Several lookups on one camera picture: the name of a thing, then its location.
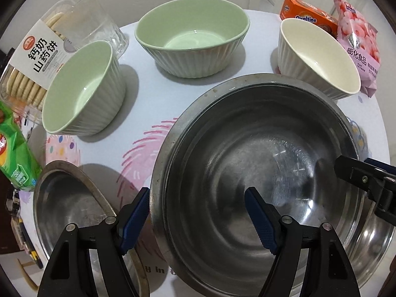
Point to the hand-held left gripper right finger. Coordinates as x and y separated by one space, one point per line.
260 222

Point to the black yellow tool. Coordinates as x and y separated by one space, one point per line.
31 247

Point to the large stainless steel bowl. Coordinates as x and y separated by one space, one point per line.
247 148

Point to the pink snack bag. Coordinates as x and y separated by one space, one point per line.
359 37

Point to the cartoon printed tablecloth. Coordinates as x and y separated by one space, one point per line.
148 99

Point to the small stainless steel bowl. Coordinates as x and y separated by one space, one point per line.
62 204

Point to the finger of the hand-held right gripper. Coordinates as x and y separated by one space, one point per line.
383 168
355 173

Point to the clear glass cup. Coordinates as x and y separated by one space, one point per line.
92 21

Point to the small green ribbed bowl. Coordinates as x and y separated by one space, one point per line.
83 92

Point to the green chips bag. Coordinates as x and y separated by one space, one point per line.
15 161

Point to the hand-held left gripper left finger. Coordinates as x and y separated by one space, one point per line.
136 219

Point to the cream ribbed bowl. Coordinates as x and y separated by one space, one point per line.
309 46

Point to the orange cookie box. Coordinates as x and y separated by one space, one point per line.
297 9

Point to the clear plastic biscuit box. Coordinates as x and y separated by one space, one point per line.
37 55

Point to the large green ribbed bowl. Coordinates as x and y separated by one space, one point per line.
191 31

